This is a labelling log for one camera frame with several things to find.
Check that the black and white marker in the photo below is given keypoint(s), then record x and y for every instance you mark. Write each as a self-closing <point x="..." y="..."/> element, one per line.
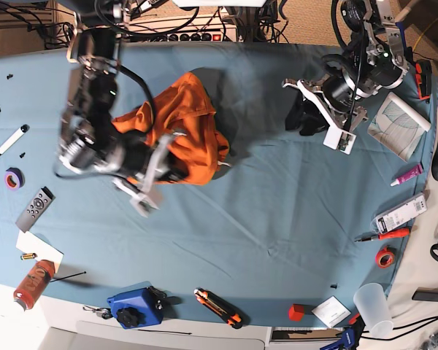
<point x="13" y="138"/>

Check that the black zip tie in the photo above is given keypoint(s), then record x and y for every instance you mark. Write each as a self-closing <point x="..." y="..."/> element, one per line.
<point x="68" y="277"/>

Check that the black power adapter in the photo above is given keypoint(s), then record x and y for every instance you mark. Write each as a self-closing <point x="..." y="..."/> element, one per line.
<point x="425" y="294"/>

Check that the small red cube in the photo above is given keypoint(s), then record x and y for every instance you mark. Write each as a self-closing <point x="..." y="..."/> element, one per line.
<point x="296" y="312"/>

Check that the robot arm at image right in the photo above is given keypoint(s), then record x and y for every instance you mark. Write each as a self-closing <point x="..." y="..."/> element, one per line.
<point x="372" y="59"/>

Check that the blue black bar clamp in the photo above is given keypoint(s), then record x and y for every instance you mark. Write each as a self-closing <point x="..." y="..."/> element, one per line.
<point x="350" y="336"/>

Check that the clear packaged bit set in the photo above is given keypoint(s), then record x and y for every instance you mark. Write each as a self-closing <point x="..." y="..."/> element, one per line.
<point x="401" y="214"/>

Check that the leaf pattern booklet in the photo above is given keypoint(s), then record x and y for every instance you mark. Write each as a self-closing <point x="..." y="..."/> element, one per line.
<point x="398" y="127"/>

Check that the orange t-shirt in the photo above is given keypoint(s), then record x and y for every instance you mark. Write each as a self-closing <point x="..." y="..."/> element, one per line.
<point x="183" y="106"/>

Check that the purple tape roll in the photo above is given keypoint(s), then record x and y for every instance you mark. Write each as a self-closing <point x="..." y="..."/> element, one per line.
<point x="14" y="178"/>

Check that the small AA battery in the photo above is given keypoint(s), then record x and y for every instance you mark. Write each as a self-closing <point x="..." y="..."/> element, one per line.
<point x="28" y="256"/>

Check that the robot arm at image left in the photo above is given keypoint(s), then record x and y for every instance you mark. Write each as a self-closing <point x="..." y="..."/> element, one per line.
<point x="89" y="144"/>

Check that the red tape roll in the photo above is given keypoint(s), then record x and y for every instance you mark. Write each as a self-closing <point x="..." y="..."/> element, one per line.
<point x="385" y="257"/>

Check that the red drink can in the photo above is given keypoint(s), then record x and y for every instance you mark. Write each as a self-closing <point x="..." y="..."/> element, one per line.
<point x="34" y="283"/>

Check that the orange black clamp tool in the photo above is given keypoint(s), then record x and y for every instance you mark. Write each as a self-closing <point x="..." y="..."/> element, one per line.
<point x="423" y="73"/>

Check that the orange black utility knife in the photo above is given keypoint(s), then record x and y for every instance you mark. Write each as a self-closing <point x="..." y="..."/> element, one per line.
<point x="220" y="307"/>

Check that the blue-grey table cloth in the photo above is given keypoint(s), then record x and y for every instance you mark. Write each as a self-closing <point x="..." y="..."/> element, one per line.
<point x="277" y="226"/>

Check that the purple glue tube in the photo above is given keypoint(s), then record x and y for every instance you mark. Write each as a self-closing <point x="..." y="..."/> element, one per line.
<point x="408" y="175"/>

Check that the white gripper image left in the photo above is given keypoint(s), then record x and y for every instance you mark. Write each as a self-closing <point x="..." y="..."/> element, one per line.
<point x="142" y="166"/>

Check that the white paper card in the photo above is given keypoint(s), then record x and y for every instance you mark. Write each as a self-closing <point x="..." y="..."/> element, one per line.
<point x="28" y="243"/>

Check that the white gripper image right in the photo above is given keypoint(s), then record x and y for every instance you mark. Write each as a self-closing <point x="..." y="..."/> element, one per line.
<point x="311" y="113"/>

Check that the grey remote control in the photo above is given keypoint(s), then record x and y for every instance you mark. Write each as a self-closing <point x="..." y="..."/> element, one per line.
<point x="35" y="209"/>

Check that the red handled screwdriver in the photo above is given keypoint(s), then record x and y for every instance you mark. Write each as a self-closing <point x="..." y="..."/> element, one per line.
<point x="399" y="233"/>

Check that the blue box with black knob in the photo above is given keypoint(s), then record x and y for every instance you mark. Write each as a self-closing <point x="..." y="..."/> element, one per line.
<point x="138" y="308"/>

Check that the translucent plastic cup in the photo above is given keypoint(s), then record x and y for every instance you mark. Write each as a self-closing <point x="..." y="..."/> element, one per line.
<point x="372" y="305"/>

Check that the black power strip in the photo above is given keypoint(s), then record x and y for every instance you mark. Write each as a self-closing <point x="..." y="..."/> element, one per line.
<point x="188" y="36"/>

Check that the white square card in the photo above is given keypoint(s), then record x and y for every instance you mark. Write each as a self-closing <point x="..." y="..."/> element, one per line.
<point x="331" y="312"/>

